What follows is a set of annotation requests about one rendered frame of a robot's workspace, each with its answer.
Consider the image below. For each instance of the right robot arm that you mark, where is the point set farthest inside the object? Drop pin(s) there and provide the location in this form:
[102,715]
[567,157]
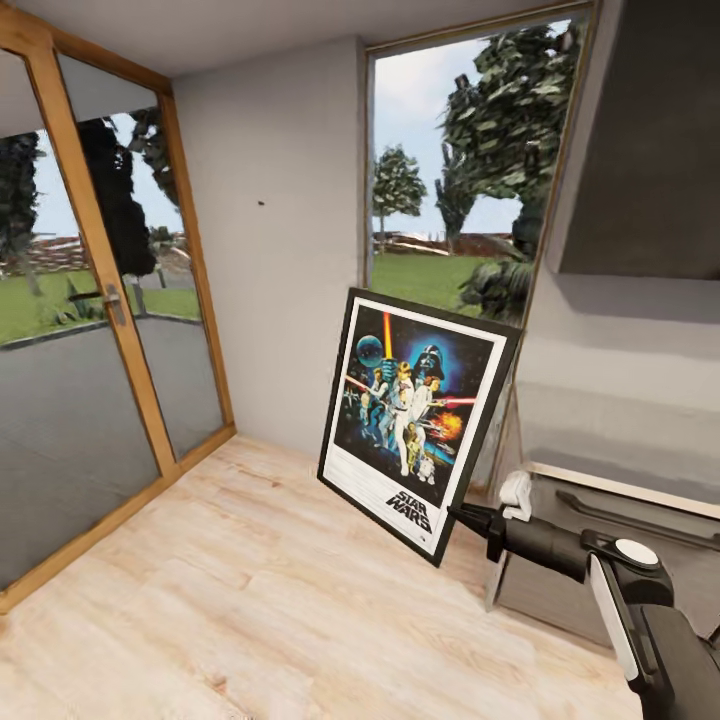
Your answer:
[675,672]

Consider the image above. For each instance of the poster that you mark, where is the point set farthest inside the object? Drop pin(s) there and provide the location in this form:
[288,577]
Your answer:
[413,395]

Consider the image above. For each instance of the fixed window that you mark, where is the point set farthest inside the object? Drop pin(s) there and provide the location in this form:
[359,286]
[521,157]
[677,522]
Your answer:
[465,128]

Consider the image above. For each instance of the dishwasher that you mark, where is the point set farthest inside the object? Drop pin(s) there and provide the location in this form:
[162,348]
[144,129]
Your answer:
[687,543]

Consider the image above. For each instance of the cabinet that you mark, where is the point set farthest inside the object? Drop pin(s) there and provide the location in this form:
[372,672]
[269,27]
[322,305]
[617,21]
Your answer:
[640,195]

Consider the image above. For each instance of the door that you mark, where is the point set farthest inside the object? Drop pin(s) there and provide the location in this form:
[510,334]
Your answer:
[112,378]

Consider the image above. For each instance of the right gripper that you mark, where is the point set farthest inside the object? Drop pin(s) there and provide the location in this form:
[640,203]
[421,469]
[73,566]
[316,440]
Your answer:
[531,539]

